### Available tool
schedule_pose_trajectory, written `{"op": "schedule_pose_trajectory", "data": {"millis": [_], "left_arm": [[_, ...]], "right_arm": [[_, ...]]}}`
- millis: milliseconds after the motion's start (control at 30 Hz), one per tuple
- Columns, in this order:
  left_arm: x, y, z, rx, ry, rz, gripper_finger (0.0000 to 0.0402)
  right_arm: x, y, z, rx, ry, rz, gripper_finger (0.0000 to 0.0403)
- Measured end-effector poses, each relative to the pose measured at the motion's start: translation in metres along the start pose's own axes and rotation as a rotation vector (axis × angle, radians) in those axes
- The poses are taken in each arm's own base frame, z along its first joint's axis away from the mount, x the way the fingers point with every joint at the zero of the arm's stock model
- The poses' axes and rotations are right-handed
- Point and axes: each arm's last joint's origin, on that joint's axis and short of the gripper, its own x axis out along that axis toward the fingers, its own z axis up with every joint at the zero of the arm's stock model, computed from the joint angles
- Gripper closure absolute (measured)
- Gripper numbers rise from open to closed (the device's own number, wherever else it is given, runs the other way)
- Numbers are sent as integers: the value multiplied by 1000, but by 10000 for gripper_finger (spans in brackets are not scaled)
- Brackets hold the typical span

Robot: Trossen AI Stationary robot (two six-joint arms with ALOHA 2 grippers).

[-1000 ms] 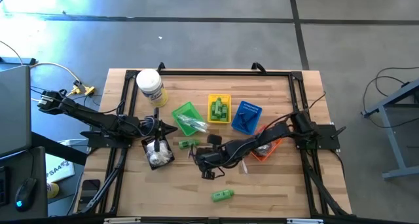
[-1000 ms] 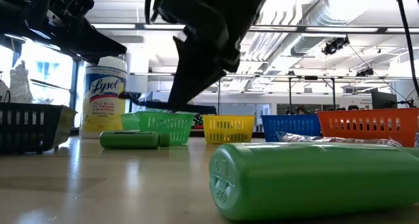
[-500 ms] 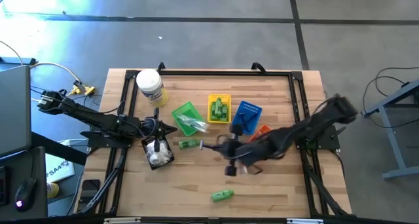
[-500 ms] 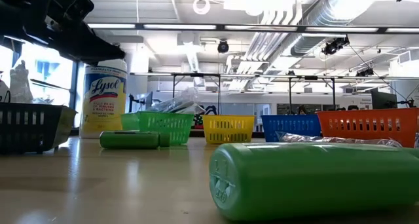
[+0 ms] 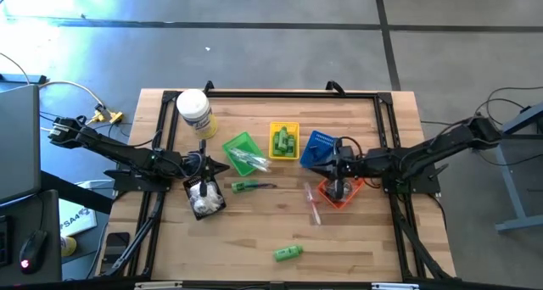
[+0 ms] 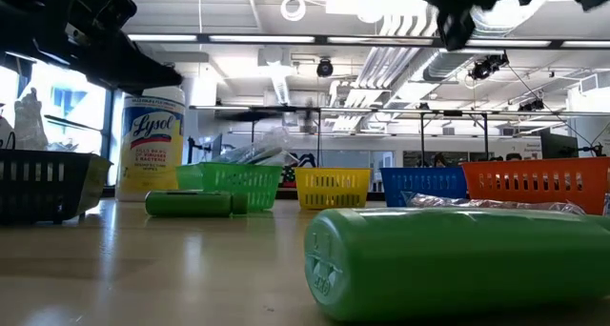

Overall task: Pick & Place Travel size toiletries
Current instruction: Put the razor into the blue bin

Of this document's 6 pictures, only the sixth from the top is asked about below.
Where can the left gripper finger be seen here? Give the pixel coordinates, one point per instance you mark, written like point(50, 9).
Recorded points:
point(133, 71)

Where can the small green bottle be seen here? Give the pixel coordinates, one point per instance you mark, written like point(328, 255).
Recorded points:
point(453, 264)
point(190, 203)

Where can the bagged red white toothbrush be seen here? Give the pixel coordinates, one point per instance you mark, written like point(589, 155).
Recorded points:
point(476, 202)

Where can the black background robot arm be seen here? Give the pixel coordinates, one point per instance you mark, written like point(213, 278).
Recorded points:
point(307, 159)

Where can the monitor on black arm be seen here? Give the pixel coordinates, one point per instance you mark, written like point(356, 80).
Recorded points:
point(212, 147)

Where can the yellow Lysol wipes canister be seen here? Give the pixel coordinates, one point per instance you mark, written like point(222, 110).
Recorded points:
point(151, 145)

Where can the black track light cluster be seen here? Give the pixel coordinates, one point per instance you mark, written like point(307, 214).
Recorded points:
point(486, 66)
point(531, 105)

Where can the white ceiling pipes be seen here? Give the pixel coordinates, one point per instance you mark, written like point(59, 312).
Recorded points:
point(395, 64)

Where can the long ceiling light strip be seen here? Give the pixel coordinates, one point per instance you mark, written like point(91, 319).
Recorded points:
point(262, 38)

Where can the black plastic basket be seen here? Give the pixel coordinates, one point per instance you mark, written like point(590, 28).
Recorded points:
point(47, 188)

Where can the green plastic basket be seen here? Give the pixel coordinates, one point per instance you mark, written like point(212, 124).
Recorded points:
point(238, 183)

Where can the black ceiling spotlight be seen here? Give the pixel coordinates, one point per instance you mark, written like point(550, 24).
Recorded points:
point(324, 67)

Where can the person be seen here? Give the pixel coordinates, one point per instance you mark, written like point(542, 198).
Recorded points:
point(512, 156)
point(438, 160)

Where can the dark computer monitor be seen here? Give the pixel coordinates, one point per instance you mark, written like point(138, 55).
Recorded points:
point(557, 145)

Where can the blue plastic basket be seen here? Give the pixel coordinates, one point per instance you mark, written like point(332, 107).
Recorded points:
point(424, 183)

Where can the orange plastic basket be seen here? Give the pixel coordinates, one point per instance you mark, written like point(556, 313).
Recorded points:
point(538, 183)

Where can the yellow plastic basket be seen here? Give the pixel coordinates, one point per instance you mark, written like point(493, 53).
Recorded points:
point(333, 188)

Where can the silver spiral air duct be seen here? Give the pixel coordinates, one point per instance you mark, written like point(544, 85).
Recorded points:
point(448, 64)

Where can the large window with dark frame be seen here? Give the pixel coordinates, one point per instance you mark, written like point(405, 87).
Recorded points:
point(67, 111)

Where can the black metal workstation frame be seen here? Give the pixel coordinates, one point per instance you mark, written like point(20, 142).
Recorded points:
point(318, 135)

